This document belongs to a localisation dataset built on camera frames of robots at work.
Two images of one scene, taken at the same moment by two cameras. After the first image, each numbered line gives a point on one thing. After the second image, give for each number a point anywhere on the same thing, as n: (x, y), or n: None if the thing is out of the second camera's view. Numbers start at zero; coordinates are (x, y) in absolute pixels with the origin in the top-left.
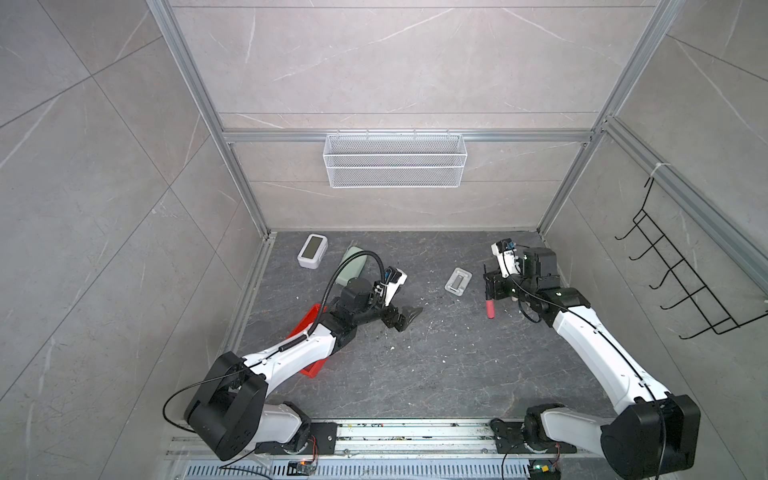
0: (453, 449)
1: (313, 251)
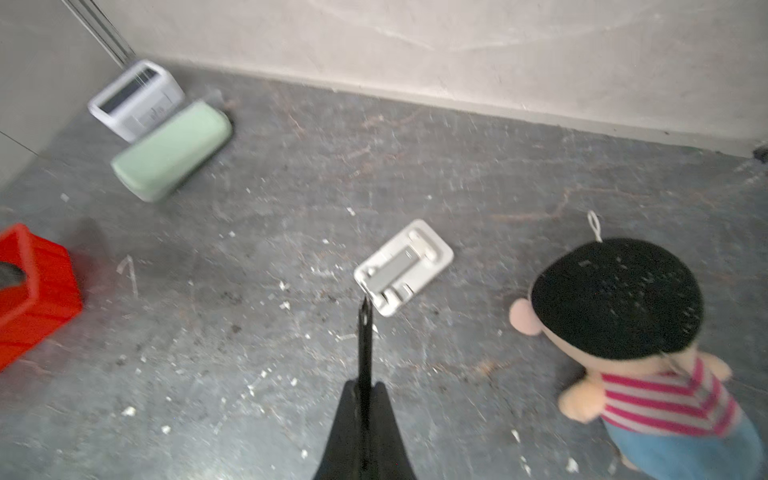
0: None
1: (128, 103)
